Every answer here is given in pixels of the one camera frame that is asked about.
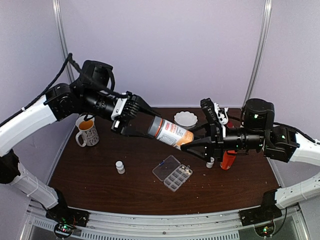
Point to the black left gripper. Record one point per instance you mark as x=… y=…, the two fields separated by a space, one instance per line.
x=127 y=130

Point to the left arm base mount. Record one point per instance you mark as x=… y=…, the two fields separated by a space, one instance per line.
x=72 y=217

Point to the left aluminium frame post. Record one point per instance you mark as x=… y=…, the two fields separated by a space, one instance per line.
x=63 y=42

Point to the white scalloped bowl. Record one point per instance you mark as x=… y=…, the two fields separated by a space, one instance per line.
x=185 y=119

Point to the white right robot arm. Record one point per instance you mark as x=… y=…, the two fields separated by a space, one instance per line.
x=258 y=132

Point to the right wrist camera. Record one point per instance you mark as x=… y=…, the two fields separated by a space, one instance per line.
x=214 y=114

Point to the small white capped bottle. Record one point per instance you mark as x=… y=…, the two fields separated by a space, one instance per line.
x=120 y=167

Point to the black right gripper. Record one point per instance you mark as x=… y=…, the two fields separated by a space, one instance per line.
x=214 y=144

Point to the clear plastic pill organizer box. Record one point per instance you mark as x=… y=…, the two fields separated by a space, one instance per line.
x=172 y=173

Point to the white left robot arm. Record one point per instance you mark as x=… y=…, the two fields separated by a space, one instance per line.
x=92 y=93

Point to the white orange vitamin bottle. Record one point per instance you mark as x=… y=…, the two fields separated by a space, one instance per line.
x=169 y=133

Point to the floral mug with yellow interior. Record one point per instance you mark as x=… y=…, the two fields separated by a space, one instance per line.
x=87 y=135

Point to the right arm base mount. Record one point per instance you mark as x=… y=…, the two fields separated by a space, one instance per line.
x=258 y=215

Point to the aluminium front rail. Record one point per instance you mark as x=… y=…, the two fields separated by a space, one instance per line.
x=225 y=225

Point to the orange cylindrical bottle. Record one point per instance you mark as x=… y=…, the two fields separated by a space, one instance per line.
x=228 y=159

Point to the aluminium frame post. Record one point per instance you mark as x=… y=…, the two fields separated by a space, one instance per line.
x=263 y=35
x=63 y=42

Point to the small white pill bottle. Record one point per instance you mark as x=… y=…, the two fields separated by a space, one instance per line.
x=210 y=164

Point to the right aluminium frame post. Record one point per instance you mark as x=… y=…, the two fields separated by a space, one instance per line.
x=263 y=35

